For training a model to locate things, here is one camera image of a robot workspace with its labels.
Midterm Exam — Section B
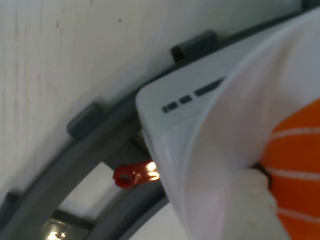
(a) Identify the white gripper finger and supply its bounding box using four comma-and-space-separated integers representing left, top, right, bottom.
222, 163, 292, 240

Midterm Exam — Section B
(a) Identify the orange salmon sushi toy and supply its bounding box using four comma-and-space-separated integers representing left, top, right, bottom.
259, 98, 320, 240

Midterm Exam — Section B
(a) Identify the white round plate under salmon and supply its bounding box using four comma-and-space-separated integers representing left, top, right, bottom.
149, 7, 320, 240

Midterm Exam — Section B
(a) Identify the white train car with dark windows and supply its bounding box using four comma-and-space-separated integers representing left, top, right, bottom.
134, 23, 288, 186

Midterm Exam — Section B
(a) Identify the red train coupler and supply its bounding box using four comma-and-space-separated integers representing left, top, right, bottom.
112, 161, 161, 188

